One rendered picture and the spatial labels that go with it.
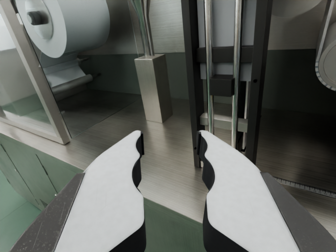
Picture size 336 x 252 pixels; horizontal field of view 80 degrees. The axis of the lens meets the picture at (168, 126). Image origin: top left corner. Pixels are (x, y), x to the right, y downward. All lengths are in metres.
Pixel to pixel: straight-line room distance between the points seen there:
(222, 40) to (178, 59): 0.58
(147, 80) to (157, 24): 0.34
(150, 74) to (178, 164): 0.37
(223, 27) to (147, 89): 0.46
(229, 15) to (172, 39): 0.59
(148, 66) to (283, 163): 0.55
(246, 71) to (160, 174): 0.36
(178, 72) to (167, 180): 0.62
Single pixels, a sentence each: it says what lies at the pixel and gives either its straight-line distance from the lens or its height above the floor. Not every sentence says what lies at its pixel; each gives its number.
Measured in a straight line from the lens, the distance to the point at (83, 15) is 0.97.
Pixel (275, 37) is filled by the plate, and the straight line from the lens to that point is 0.89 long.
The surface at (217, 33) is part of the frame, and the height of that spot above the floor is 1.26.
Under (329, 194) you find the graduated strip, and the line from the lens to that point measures 0.61.
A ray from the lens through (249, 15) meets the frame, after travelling 0.46.
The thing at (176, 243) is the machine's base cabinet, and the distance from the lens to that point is 0.70.
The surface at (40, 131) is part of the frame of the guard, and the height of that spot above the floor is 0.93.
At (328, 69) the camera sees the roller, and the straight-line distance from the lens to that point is 0.57.
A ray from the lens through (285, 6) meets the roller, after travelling 0.55.
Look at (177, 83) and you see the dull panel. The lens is 1.08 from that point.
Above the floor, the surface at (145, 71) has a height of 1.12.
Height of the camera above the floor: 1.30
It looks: 29 degrees down
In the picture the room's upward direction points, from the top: 8 degrees counter-clockwise
